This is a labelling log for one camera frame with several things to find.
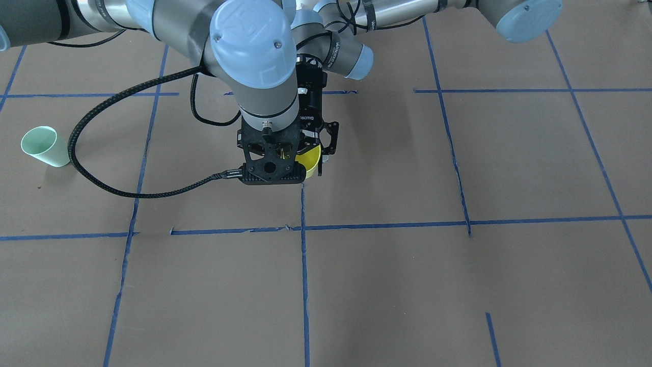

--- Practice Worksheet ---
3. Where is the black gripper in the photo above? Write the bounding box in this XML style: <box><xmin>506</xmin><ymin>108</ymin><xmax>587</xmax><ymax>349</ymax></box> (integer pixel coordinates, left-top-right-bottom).
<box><xmin>296</xmin><ymin>54</ymin><xmax>340</xmax><ymax>176</ymax></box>

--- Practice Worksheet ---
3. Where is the yellow plastic cup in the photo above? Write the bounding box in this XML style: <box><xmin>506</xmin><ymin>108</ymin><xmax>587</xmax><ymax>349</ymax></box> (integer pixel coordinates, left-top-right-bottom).
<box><xmin>295</xmin><ymin>145</ymin><xmax>321</xmax><ymax>179</ymax></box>

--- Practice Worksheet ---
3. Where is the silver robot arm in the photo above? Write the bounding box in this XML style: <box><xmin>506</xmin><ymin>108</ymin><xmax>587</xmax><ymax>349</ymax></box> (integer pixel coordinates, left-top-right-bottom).
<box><xmin>292</xmin><ymin>1</ymin><xmax>563</xmax><ymax>174</ymax></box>
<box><xmin>1</xmin><ymin>1</ymin><xmax>300</xmax><ymax>132</ymax></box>

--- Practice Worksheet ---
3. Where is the green plastic cup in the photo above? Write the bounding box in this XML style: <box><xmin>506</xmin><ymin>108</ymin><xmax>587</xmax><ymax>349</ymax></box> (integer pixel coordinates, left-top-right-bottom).
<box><xmin>20</xmin><ymin>126</ymin><xmax>70</xmax><ymax>167</ymax></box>

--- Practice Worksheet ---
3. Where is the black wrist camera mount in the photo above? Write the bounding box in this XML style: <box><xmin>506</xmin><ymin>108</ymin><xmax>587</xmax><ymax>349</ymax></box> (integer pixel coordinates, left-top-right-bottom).
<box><xmin>238</xmin><ymin>118</ymin><xmax>307</xmax><ymax>186</ymax></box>

